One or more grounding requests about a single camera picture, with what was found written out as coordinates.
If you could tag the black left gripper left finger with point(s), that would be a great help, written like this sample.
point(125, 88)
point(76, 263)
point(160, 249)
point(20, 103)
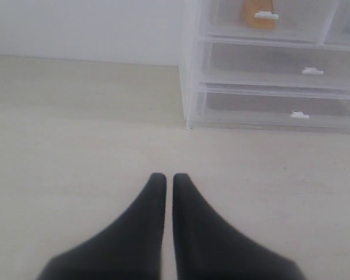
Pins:
point(129, 248)

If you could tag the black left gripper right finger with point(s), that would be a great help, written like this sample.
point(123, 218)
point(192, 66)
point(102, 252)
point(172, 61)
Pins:
point(208, 247)

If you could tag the white plastic drawer cabinet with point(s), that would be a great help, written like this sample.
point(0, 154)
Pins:
point(194, 45)

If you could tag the yellow wedge sponge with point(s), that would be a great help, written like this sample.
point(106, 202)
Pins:
point(256, 14)

